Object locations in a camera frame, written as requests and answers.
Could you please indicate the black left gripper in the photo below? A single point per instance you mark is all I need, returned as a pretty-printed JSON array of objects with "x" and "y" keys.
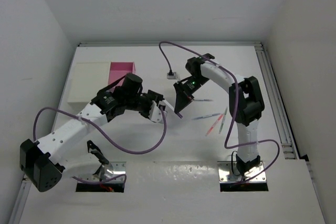
[{"x": 151, "y": 96}]

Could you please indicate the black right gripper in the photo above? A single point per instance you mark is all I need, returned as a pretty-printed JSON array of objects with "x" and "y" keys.
[{"x": 182, "y": 99}]

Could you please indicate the pink drawer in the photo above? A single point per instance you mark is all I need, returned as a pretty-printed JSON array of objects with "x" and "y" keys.
[{"x": 120, "y": 69}]

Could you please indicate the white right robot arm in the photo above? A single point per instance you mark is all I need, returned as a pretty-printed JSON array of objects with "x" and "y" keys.
[{"x": 245, "y": 103}]

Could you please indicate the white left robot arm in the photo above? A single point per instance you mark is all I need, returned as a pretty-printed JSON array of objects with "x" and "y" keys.
[{"x": 41, "y": 159}]

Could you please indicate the dark blue gel pen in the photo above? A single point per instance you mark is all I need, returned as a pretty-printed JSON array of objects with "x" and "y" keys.
[{"x": 203, "y": 100}]

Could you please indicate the pink gel pen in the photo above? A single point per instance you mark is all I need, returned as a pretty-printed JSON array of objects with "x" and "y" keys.
[{"x": 214, "y": 124}]

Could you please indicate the green gel pen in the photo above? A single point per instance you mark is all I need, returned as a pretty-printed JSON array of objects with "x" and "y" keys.
[{"x": 223, "y": 121}]

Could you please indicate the white drawer cabinet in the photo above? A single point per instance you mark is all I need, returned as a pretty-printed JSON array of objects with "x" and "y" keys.
[{"x": 87, "y": 79}]

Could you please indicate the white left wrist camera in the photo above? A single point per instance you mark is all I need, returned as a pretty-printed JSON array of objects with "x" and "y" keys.
[{"x": 157, "y": 111}]

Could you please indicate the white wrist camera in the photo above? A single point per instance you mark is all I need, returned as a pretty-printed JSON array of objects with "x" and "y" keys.
[
  {"x": 172, "y": 75},
  {"x": 157, "y": 111}
]

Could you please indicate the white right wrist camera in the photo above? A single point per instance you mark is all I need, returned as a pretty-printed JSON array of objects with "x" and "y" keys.
[{"x": 172, "y": 75}]

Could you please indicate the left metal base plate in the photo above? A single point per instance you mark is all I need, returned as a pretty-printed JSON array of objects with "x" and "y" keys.
[{"x": 115, "y": 172}]

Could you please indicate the aluminium frame rail right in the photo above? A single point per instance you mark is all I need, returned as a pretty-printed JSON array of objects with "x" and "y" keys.
[{"x": 287, "y": 139}]

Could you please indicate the aluminium frame rail left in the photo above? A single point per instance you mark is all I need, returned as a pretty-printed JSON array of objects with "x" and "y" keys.
[{"x": 20, "y": 202}]

